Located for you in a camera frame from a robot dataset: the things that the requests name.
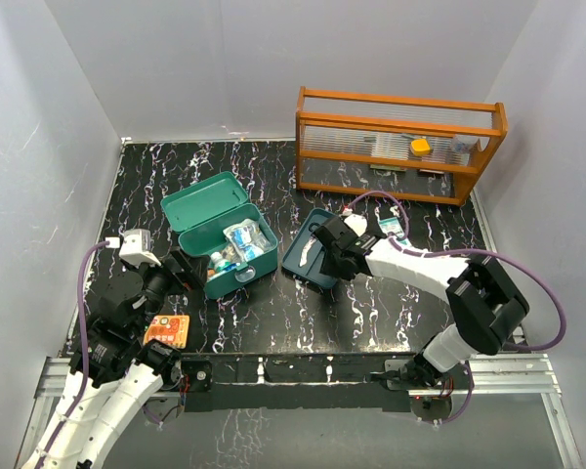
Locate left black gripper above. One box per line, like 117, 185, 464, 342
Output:
127, 245, 210, 335

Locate white green bottle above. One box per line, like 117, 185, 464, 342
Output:
209, 252, 240, 279

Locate blue divided tray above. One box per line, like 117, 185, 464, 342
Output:
282, 208, 337, 289

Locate teal medicine kit box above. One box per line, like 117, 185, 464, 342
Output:
161, 172, 278, 300

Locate white blue gauze packet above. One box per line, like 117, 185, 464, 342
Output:
231, 233, 265, 262

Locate clear plastic vial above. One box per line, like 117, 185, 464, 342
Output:
223, 219, 270, 249

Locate black handled scissors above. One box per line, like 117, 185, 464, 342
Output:
298, 222, 320, 268

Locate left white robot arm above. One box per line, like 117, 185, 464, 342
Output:
24, 237, 210, 468

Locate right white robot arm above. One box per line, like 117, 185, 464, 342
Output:
313, 215, 529, 389

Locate small green white sachet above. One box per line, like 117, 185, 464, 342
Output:
379, 217, 412, 247

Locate orange card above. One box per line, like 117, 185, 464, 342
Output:
144, 315, 190, 349

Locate orange wooden rack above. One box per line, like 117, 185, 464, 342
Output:
295, 87, 509, 206

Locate yellow small box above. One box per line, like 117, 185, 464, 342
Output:
410, 138, 432, 156

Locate clear cup on rack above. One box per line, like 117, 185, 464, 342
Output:
450, 134, 480, 154

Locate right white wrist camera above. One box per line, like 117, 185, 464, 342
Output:
341, 208, 367, 236

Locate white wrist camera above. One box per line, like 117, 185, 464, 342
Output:
341, 208, 367, 236
105, 229, 161, 268

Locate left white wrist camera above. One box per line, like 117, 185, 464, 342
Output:
105, 229, 161, 268

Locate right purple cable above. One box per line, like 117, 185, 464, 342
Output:
344, 190, 568, 431

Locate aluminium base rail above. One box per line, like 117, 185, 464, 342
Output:
22, 353, 581, 468

